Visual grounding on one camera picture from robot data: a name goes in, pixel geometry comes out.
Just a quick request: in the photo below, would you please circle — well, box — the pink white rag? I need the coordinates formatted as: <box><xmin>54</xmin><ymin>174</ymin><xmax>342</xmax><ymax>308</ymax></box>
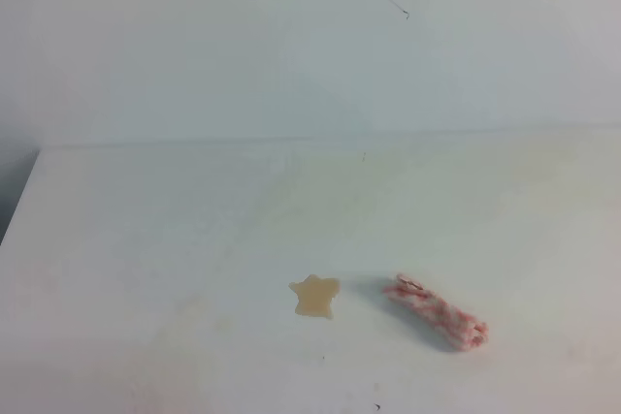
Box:
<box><xmin>382</xmin><ymin>273</ymin><xmax>489</xmax><ymax>351</ymax></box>

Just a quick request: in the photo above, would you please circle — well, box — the beige coffee stain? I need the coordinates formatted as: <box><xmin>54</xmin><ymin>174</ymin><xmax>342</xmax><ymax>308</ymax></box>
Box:
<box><xmin>289</xmin><ymin>274</ymin><xmax>341</xmax><ymax>320</ymax></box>

